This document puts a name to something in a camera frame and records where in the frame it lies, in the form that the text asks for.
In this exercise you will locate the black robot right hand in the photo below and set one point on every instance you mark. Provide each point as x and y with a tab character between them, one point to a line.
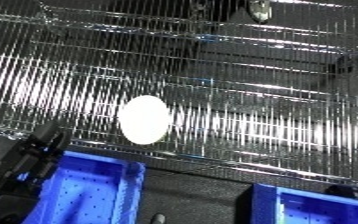
341	191

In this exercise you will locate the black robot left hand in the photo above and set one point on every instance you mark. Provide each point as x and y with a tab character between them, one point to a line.
27	166

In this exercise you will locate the white paper cup green band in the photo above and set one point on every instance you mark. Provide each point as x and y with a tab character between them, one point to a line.
144	120

